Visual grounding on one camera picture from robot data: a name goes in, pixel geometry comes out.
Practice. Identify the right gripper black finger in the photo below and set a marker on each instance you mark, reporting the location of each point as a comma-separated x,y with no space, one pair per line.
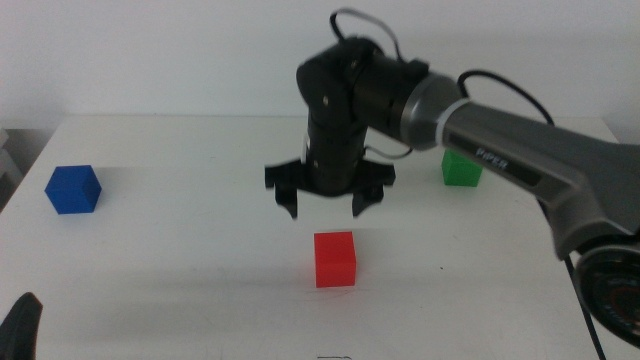
366,199
287,200

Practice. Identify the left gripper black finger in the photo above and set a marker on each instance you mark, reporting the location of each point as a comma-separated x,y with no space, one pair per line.
20,330

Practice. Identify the red cube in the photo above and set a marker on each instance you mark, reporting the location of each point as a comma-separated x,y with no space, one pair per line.
335,260

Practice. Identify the green cube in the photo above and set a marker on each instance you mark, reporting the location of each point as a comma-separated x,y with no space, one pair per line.
460,172

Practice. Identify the blue cube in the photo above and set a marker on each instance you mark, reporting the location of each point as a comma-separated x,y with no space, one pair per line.
72,190

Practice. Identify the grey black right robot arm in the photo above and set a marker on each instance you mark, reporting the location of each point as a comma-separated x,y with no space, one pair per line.
500,145

